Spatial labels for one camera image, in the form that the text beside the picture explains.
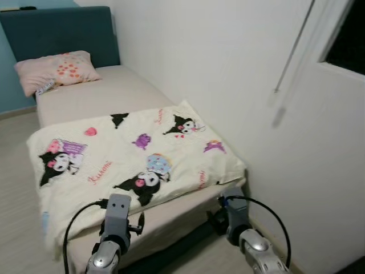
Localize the pink dotted pillow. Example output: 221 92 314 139
14 50 103 98

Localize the blue upholstered bed frame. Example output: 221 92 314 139
0 6 229 274

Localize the cream cartoon print blanket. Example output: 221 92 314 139
25 100 248 255

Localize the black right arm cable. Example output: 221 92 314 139
219 195 292 269

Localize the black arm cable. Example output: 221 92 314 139
62 199 110 274
219 195 292 269

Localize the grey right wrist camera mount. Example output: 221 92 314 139
224 187 250 235

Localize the white blind wand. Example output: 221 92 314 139
273 0 317 94

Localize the dark window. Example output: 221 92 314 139
325 0 365 75

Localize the black wardrobe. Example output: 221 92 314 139
335 256 365 274

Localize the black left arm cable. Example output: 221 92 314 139
62 199 110 274

